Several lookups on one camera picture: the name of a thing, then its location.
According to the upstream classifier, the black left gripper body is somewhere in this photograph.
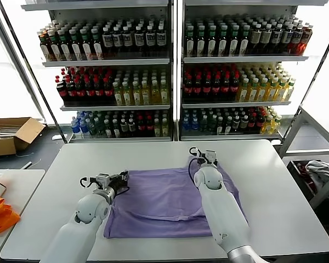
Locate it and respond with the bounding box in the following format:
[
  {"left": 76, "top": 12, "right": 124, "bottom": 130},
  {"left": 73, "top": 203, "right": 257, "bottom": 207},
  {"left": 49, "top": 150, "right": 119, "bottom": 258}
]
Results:
[{"left": 109, "top": 175, "right": 127, "bottom": 194}]

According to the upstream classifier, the purple t-shirt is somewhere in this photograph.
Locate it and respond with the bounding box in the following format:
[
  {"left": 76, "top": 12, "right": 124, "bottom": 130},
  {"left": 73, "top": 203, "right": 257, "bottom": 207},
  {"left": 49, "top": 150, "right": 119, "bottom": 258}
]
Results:
[{"left": 103, "top": 156, "right": 249, "bottom": 239}]

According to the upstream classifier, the cola bottle red cap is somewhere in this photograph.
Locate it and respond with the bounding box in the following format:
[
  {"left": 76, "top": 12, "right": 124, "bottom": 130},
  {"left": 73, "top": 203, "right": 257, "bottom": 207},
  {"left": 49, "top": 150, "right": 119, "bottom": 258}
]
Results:
[
  {"left": 103, "top": 78, "right": 114, "bottom": 105},
  {"left": 183, "top": 74, "right": 194, "bottom": 101},
  {"left": 192, "top": 74, "right": 203, "bottom": 101},
  {"left": 56, "top": 79, "right": 69, "bottom": 105},
  {"left": 76, "top": 78, "right": 87, "bottom": 105},
  {"left": 66, "top": 78, "right": 78, "bottom": 105},
  {"left": 146, "top": 117, "right": 155, "bottom": 138},
  {"left": 85, "top": 78, "right": 95, "bottom": 105},
  {"left": 211, "top": 74, "right": 222, "bottom": 101},
  {"left": 257, "top": 112, "right": 266, "bottom": 134},
  {"left": 138, "top": 117, "right": 147, "bottom": 138},
  {"left": 94, "top": 78, "right": 104, "bottom": 105},
  {"left": 220, "top": 74, "right": 231, "bottom": 101},
  {"left": 230, "top": 73, "right": 240, "bottom": 101},
  {"left": 202, "top": 74, "right": 212, "bottom": 101},
  {"left": 249, "top": 113, "right": 258, "bottom": 134}
]

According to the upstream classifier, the black storage bin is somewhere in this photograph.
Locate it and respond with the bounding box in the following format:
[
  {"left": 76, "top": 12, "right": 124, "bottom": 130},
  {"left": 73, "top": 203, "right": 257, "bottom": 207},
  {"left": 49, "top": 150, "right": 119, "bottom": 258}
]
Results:
[{"left": 286, "top": 159, "right": 329, "bottom": 202}]

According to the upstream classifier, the white side table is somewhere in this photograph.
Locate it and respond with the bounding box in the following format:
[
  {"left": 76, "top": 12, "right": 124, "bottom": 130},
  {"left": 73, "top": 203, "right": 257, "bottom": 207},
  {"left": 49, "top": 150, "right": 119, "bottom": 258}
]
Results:
[{"left": 0, "top": 169, "right": 46, "bottom": 260}]

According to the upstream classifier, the brown cardboard box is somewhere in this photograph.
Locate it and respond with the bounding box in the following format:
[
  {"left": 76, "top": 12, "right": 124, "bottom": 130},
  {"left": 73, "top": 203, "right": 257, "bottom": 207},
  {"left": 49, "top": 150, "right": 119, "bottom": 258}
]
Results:
[{"left": 0, "top": 117, "right": 47, "bottom": 157}]

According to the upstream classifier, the red garment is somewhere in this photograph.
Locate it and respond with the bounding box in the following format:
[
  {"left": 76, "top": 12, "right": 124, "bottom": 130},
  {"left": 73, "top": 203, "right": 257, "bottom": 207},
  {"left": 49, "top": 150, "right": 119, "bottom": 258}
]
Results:
[{"left": 296, "top": 163, "right": 317, "bottom": 192}]

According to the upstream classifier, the grey metal shelf rack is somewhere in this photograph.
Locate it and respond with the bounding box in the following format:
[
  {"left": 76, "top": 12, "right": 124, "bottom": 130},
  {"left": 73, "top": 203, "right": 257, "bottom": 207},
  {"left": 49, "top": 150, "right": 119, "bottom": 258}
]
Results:
[
  {"left": 20, "top": 0, "right": 174, "bottom": 145},
  {"left": 180, "top": 0, "right": 328, "bottom": 142}
]

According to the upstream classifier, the green cap tea bottle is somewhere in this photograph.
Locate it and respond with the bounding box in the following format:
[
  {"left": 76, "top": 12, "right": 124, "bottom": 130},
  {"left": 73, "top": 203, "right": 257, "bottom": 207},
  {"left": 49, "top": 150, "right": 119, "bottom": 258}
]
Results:
[
  {"left": 185, "top": 25, "right": 196, "bottom": 57},
  {"left": 48, "top": 30, "right": 60, "bottom": 62},
  {"left": 80, "top": 28, "right": 92, "bottom": 61},
  {"left": 58, "top": 29, "right": 71, "bottom": 62},
  {"left": 229, "top": 25, "right": 240, "bottom": 57},
  {"left": 69, "top": 28, "right": 81, "bottom": 62},
  {"left": 90, "top": 27, "right": 104, "bottom": 61},
  {"left": 218, "top": 25, "right": 229, "bottom": 57},
  {"left": 196, "top": 25, "right": 207, "bottom": 57},
  {"left": 240, "top": 25, "right": 250, "bottom": 56},
  {"left": 207, "top": 25, "right": 218, "bottom": 57}
]

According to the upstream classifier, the grey white garment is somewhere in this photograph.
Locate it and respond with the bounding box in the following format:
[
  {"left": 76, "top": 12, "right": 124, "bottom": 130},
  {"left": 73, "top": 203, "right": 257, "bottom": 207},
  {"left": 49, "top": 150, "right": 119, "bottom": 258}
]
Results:
[{"left": 304, "top": 160, "right": 329, "bottom": 189}]

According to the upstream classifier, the orange cloth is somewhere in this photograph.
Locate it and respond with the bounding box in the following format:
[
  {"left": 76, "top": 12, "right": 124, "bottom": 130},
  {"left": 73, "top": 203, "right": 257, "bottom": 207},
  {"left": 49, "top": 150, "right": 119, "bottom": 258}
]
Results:
[{"left": 0, "top": 197, "right": 20, "bottom": 237}]

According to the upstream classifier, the white packing material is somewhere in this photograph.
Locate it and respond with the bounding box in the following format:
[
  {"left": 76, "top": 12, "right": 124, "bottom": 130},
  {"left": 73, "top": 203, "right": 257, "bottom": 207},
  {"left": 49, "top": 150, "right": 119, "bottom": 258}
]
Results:
[{"left": 0, "top": 125, "right": 21, "bottom": 141}]

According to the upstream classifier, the dark drink bottle white label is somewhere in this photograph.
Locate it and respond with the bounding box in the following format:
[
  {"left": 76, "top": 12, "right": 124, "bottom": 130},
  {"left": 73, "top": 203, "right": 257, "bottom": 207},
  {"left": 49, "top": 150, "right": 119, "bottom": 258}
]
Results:
[
  {"left": 134, "top": 25, "right": 145, "bottom": 58},
  {"left": 122, "top": 26, "right": 134, "bottom": 58},
  {"left": 101, "top": 26, "right": 114, "bottom": 59},
  {"left": 145, "top": 25, "right": 157, "bottom": 58},
  {"left": 156, "top": 24, "right": 167, "bottom": 58},
  {"left": 112, "top": 26, "right": 123, "bottom": 59}
]

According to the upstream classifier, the dark drink bottle beige label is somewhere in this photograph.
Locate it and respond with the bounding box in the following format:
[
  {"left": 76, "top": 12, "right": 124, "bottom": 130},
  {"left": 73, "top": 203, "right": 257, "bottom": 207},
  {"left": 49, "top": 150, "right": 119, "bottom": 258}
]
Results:
[
  {"left": 261, "top": 23, "right": 273, "bottom": 55},
  {"left": 249, "top": 24, "right": 262, "bottom": 56},
  {"left": 282, "top": 23, "right": 294, "bottom": 55},
  {"left": 271, "top": 23, "right": 284, "bottom": 55}
]

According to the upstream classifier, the tea bottle brown cap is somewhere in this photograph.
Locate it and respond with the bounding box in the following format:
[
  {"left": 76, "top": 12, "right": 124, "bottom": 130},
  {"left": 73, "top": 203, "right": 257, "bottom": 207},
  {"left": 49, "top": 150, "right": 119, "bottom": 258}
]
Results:
[{"left": 38, "top": 32, "right": 50, "bottom": 63}]

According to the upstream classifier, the red drink bottle white label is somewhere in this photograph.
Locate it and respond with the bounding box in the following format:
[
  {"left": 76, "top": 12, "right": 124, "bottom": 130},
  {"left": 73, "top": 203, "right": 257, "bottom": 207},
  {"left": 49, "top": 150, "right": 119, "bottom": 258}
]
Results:
[{"left": 291, "top": 23, "right": 305, "bottom": 56}]

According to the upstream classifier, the orange red drink bottle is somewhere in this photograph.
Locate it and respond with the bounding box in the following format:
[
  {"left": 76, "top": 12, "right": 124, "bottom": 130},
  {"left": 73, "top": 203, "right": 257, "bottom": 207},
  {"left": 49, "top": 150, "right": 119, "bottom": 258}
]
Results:
[{"left": 301, "top": 25, "right": 314, "bottom": 56}]

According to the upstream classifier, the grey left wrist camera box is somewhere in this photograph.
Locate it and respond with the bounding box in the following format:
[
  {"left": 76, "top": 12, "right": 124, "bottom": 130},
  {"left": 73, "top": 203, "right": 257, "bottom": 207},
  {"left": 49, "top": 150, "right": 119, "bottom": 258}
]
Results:
[{"left": 95, "top": 173, "right": 110, "bottom": 190}]

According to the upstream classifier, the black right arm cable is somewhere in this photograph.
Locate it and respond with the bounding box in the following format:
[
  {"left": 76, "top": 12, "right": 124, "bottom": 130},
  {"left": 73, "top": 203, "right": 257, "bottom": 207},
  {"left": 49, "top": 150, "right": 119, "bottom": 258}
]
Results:
[{"left": 188, "top": 147, "right": 202, "bottom": 190}]

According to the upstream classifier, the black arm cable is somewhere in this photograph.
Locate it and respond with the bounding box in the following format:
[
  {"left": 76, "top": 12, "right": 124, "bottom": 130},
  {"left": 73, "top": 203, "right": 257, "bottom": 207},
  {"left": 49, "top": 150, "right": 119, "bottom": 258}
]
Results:
[
  {"left": 80, "top": 176, "right": 97, "bottom": 190},
  {"left": 188, "top": 147, "right": 202, "bottom": 190}
]

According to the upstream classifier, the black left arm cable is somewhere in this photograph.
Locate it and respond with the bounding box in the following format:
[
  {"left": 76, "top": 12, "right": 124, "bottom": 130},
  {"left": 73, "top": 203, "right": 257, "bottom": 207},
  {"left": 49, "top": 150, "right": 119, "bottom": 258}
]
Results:
[{"left": 80, "top": 176, "right": 97, "bottom": 190}]

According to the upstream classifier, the grey metal frame table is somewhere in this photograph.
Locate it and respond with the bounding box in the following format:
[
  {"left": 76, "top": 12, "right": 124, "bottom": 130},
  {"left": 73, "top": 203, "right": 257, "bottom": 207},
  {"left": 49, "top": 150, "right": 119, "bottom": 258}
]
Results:
[{"left": 277, "top": 104, "right": 329, "bottom": 210}]

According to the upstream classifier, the dark metal frame pole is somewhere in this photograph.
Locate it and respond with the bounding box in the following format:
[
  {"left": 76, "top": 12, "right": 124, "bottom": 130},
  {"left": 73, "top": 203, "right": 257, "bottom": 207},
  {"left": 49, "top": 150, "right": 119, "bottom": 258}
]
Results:
[
  {"left": 300, "top": 27, "right": 329, "bottom": 112},
  {"left": 0, "top": 0, "right": 69, "bottom": 144}
]

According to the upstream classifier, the grey window frame post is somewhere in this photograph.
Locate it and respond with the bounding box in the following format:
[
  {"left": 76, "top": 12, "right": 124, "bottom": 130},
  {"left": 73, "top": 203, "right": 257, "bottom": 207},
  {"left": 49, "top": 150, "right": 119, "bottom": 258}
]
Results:
[{"left": 0, "top": 7, "right": 47, "bottom": 126}]

